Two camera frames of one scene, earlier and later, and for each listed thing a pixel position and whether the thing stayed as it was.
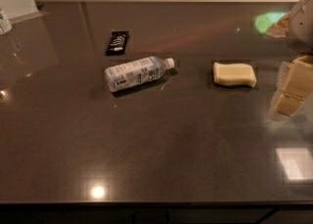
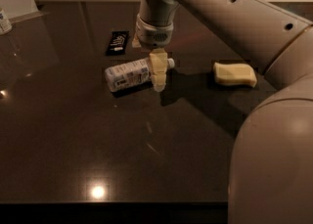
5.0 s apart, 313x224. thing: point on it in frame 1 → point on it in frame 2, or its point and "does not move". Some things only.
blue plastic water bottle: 127,74 does not move
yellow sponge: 236,73 does not move
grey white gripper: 301,27 → 153,34
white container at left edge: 5,24 does not move
